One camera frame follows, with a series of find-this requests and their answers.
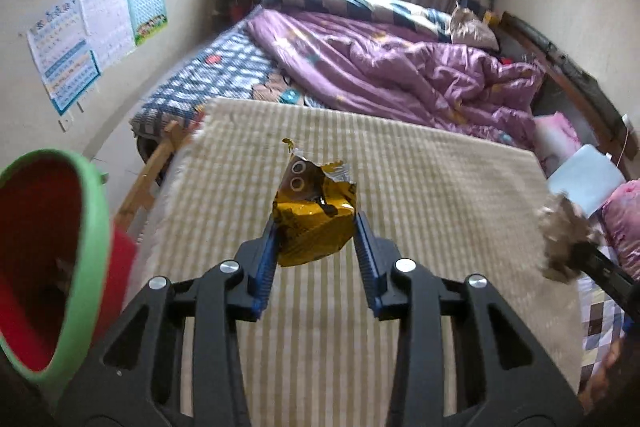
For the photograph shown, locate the beige crumpled bag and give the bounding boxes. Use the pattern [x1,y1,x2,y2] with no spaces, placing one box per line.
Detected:
[449,4,500,52]

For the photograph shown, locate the purple quilt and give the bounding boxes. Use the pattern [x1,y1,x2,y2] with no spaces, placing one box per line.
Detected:
[247,9,546,148]

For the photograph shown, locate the dark wooden headboard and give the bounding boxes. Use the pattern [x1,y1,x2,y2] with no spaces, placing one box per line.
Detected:
[500,11,633,180]

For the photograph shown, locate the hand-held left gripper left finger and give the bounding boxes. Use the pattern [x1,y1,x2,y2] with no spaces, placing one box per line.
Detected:
[55,214,281,427]

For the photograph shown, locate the brown paper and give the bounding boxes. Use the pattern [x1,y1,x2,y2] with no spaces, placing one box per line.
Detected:
[539,193,603,284]

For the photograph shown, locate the white chart wall poster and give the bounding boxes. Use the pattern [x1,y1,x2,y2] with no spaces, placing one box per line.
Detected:
[77,0,137,70]

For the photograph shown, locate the blue bordered wall poster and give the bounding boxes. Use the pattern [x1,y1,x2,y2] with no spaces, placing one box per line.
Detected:
[27,0,103,116]

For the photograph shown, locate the teal chart wall poster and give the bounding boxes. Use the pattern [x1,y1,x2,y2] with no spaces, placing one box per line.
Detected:
[122,0,168,48]

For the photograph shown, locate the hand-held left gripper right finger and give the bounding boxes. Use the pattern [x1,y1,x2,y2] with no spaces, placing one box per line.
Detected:
[352,212,583,427]

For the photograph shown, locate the red bin with green rim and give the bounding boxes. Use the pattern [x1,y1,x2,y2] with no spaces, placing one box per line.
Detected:
[0,149,138,383]

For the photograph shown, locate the pink floral pillow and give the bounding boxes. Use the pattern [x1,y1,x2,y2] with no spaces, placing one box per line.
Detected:
[602,179,640,280]

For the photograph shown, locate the beige checked woven mat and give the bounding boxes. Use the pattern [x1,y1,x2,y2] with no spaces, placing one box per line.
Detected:
[135,97,586,418]

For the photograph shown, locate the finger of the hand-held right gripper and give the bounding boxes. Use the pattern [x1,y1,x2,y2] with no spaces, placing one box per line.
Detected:
[570,241,640,308]

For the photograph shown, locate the yellow snack packet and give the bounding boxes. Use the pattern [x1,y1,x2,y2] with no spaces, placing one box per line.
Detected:
[272,138,358,268]

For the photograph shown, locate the light blue pillow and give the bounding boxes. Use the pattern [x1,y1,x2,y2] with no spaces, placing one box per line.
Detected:
[547,144,626,218]

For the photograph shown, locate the blue plaid bedsheet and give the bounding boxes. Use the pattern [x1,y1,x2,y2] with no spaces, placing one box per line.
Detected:
[130,17,311,142]

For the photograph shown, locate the person's right hand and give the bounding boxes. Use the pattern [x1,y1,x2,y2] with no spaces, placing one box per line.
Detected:
[580,341,630,414]

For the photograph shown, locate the brown white checked sheet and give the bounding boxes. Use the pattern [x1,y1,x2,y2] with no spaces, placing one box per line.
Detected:
[577,247,640,368]

